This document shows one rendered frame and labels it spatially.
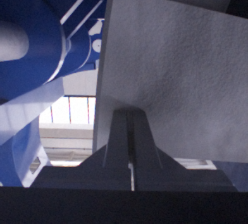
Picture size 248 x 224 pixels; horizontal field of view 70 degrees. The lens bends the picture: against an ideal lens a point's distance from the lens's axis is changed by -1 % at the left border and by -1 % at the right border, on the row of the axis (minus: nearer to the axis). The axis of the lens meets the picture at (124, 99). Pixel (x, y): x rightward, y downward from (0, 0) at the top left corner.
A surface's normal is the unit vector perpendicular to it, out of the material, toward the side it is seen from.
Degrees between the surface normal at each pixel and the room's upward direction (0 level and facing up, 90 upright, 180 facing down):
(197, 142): 90
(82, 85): 90
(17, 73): 90
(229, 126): 90
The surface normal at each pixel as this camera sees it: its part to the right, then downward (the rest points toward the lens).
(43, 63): -0.01, 0.28
